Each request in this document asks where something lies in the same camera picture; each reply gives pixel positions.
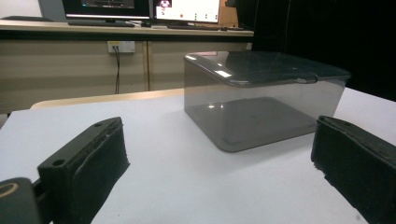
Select grey transparent lidded box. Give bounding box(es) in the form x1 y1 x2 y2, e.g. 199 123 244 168
183 50 352 153

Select brown cardboard box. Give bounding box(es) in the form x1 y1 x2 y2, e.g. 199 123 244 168
218 0 239 29

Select bright screen monitor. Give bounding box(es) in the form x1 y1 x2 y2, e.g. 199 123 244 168
153 0 220 24

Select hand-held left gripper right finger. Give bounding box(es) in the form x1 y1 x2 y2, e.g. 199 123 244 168
310 115 396 224

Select light wooden table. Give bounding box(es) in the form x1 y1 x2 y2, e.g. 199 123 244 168
30 88 185 110

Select beige wooden desk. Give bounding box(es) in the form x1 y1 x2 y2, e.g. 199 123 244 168
0 19 255 115

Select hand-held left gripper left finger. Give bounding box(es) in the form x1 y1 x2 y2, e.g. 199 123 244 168
36 116 131 224

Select white wall socket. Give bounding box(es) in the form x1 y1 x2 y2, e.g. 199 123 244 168
106 40 136 54

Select black curtain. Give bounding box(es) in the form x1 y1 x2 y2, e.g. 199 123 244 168
237 0 396 103

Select black keyboard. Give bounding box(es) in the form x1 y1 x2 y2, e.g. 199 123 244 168
67 19 135 28
167 23 229 32

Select dark screen monitor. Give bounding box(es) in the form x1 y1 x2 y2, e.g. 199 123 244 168
62 0 152 21

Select black power cable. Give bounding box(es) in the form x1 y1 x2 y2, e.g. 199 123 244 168
113 45 122 95

